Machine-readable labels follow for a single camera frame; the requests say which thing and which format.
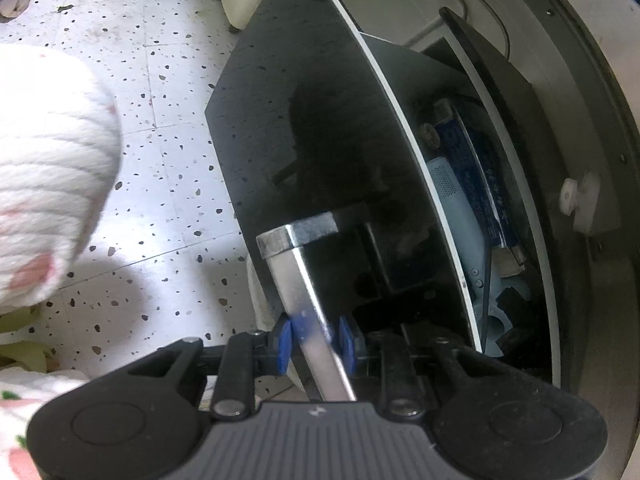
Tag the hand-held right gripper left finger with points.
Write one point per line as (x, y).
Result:
(283, 345)

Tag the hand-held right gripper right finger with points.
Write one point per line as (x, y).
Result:
(347, 344)

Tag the black glass-front drawer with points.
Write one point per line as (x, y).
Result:
(320, 135)

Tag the black plastic part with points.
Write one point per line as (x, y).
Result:
(517, 315)

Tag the yellow green cloth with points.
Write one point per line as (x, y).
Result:
(20, 340)

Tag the white plastic clip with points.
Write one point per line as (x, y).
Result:
(582, 202)

